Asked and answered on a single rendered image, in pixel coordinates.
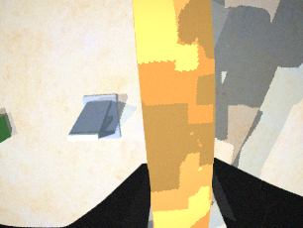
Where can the green rectangular block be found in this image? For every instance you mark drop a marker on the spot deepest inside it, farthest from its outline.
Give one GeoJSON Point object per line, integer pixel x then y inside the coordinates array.
{"type": "Point", "coordinates": [4, 131]}

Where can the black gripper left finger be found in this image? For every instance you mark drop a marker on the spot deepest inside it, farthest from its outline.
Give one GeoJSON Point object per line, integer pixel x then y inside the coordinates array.
{"type": "Point", "coordinates": [127, 206]}

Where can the orange bar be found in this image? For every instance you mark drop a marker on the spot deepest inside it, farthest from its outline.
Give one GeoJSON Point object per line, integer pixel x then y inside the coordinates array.
{"type": "Point", "coordinates": [175, 57]}

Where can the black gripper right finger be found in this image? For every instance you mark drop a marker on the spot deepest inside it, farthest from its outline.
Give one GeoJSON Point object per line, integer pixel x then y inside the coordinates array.
{"type": "Point", "coordinates": [247, 202]}

